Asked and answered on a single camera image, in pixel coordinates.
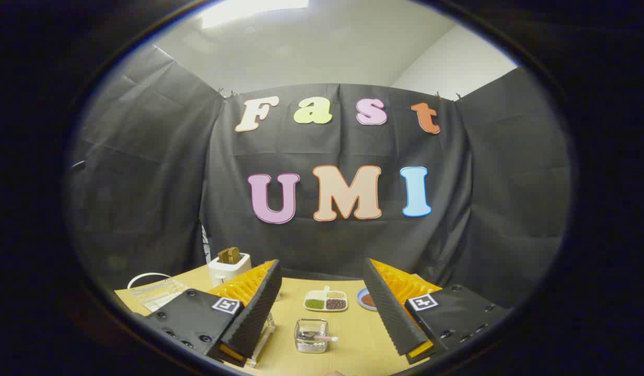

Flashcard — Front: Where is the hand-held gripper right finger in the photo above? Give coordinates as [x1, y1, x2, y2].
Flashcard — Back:
[363, 257, 512, 365]

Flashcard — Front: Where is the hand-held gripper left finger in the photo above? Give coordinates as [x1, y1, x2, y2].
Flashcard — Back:
[143, 259, 283, 368]

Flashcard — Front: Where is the metal wire basket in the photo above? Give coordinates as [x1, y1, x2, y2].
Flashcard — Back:
[294, 319, 330, 354]

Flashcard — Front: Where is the small blue dish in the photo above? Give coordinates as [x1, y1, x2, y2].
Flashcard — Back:
[357, 287, 379, 312]

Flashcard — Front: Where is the white toaster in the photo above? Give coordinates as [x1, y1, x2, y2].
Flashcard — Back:
[208, 253, 252, 287]

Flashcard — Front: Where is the white divided grain tray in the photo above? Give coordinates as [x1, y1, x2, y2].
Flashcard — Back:
[304, 286, 348, 312]

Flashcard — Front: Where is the black backdrop cloth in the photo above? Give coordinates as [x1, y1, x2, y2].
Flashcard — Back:
[66, 44, 572, 309]

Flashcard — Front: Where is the ceiling light panel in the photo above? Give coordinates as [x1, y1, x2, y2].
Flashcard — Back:
[201, 0, 310, 30]

